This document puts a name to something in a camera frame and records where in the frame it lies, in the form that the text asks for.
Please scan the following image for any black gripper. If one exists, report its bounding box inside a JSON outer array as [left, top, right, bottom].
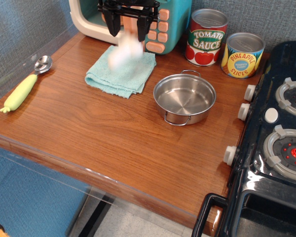
[[97, 0, 160, 42]]

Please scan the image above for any white plush mushroom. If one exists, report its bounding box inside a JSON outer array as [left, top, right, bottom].
[[108, 32, 144, 71]]

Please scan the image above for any light blue folded towel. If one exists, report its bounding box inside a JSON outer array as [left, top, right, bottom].
[[85, 45, 156, 99]]

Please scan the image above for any teal toy microwave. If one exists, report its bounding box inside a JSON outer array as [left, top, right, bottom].
[[69, 0, 191, 55]]

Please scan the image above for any tomato sauce can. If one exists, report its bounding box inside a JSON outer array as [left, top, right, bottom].
[[185, 8, 228, 66]]

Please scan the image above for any small steel pan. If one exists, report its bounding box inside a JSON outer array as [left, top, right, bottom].
[[153, 70, 217, 126]]

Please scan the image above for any pineapple slices can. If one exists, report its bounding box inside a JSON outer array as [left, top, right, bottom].
[[221, 33, 265, 79]]

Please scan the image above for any black toy stove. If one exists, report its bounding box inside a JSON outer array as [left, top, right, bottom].
[[192, 41, 296, 237]]

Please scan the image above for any spoon with green handle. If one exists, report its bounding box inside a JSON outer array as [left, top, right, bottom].
[[0, 55, 53, 113]]

